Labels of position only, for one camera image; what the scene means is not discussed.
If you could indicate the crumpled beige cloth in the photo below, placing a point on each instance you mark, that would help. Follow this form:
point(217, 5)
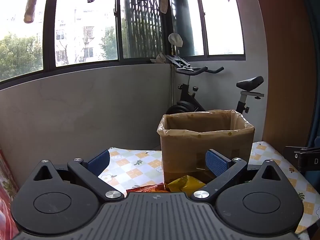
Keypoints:
point(159, 58)

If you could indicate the clear plastic liner bag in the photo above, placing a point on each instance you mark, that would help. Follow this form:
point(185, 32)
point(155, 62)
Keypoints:
point(240, 123)

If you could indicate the brown cardboard box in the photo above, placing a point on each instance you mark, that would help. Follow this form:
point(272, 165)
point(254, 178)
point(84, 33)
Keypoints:
point(185, 150)

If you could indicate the checkered flower tablecloth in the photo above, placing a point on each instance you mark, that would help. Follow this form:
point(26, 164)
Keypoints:
point(135, 162)

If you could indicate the red printed cloth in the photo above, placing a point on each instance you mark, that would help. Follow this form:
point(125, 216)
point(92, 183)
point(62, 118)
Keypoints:
point(6, 197)

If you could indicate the black exercise bike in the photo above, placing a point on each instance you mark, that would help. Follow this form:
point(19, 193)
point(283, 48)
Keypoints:
point(186, 105)

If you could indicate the yellow snack bag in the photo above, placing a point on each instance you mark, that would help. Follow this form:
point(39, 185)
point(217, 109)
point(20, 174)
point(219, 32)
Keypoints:
point(185, 183)

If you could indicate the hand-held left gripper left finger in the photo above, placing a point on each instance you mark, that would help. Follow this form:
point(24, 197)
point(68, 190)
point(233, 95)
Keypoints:
point(100, 162)

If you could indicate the tan hanging garment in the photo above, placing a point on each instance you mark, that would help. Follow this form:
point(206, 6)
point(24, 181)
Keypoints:
point(31, 2)

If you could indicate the white bag on pole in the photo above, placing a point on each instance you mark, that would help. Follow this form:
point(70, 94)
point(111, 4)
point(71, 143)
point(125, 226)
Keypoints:
point(175, 40)

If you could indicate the perforated metal screen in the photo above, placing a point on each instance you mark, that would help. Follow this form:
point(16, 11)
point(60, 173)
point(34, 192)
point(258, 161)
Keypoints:
point(142, 25)

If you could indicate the red orange snack bag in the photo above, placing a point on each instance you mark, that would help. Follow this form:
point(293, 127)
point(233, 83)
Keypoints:
point(150, 188)

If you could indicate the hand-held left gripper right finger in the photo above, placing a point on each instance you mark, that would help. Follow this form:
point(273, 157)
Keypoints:
point(217, 164)

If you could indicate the blue curtain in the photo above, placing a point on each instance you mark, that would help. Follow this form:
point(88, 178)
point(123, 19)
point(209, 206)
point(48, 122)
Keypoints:
point(315, 55)

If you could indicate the wooden board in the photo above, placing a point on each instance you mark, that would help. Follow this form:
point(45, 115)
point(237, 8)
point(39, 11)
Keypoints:
point(287, 80)

